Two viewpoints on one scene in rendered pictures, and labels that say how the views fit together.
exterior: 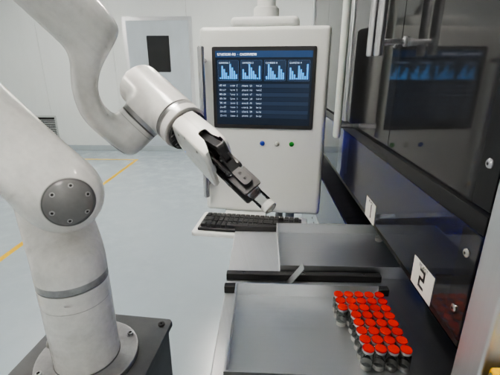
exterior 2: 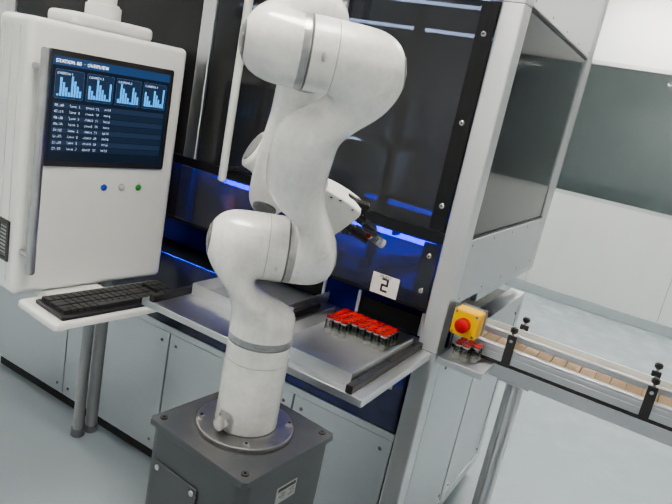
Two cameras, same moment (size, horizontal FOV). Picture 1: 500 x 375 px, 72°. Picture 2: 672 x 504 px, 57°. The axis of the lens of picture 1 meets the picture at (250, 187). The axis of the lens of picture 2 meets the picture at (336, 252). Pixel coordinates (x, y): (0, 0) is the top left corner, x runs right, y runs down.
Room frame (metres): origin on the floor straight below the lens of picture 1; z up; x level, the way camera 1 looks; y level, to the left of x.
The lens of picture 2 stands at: (-0.03, 1.23, 1.51)
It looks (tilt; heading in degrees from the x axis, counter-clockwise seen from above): 14 degrees down; 296
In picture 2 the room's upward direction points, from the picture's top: 11 degrees clockwise
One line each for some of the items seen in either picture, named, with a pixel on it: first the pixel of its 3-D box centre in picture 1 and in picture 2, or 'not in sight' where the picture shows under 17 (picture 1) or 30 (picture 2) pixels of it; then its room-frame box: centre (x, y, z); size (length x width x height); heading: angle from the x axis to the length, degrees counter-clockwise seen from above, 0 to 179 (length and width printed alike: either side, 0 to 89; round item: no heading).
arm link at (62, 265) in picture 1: (56, 211); (253, 276); (0.56, 0.34, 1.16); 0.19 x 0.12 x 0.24; 38
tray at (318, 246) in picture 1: (335, 248); (263, 292); (0.91, -0.25, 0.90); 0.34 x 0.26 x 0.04; 88
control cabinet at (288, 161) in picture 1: (264, 120); (88, 153); (1.49, -0.06, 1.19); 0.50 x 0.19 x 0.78; 81
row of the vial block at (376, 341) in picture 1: (367, 327); (361, 330); (0.57, -0.24, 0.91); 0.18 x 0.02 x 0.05; 177
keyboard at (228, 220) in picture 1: (251, 222); (114, 297); (1.26, 0.00, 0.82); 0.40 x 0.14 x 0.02; 81
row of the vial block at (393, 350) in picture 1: (379, 327); (365, 328); (0.57, -0.26, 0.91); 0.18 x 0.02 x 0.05; 178
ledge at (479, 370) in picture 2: not in sight; (467, 361); (0.30, -0.39, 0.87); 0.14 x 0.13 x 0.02; 88
